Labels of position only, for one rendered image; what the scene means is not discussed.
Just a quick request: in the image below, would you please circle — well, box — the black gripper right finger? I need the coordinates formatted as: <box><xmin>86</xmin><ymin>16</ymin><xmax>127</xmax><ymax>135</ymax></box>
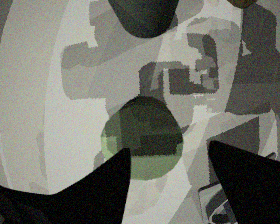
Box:
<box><xmin>207</xmin><ymin>141</ymin><xmax>280</xmax><ymax>224</ymax></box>

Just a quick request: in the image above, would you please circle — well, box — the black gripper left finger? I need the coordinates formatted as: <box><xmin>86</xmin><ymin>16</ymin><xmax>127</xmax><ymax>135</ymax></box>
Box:
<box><xmin>0</xmin><ymin>148</ymin><xmax>131</xmax><ymax>224</ymax></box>

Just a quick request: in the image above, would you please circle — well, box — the plastic bottle with dark blue cap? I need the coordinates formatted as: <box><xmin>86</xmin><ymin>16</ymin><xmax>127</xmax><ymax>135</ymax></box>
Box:
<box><xmin>107</xmin><ymin>0</ymin><xmax>179</xmax><ymax>38</ymax></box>

